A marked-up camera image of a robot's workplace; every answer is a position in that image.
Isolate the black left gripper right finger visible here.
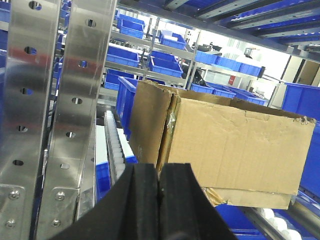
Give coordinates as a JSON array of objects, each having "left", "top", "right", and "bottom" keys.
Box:
[{"left": 159, "top": 163, "right": 237, "bottom": 240}]

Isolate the left steel shelf upright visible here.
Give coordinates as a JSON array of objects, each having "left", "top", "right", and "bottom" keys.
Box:
[{"left": 0, "top": 0, "right": 61, "bottom": 240}]

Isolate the steel shelf upright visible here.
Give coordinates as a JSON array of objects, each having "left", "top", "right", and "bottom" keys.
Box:
[
  {"left": 36, "top": 0, "right": 117, "bottom": 240},
  {"left": 0, "top": 0, "right": 61, "bottom": 240}
]

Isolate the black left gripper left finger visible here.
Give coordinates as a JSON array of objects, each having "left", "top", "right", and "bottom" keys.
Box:
[{"left": 53, "top": 163, "right": 159, "bottom": 240}]

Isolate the right steel shelf upright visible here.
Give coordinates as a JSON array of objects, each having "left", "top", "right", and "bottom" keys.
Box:
[{"left": 36, "top": 0, "right": 117, "bottom": 240}]

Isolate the brown cardboard box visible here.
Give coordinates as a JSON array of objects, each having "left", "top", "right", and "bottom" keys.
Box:
[{"left": 129, "top": 80, "right": 316, "bottom": 210}]

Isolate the blue bin behind box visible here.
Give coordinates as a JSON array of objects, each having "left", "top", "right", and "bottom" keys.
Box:
[{"left": 116, "top": 76, "right": 170, "bottom": 149}]

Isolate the white roller track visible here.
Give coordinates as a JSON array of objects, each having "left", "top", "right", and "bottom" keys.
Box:
[{"left": 104, "top": 110, "right": 126, "bottom": 187}]

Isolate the blue bin far right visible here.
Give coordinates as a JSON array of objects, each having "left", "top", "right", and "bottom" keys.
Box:
[{"left": 281, "top": 82, "right": 320, "bottom": 198}]

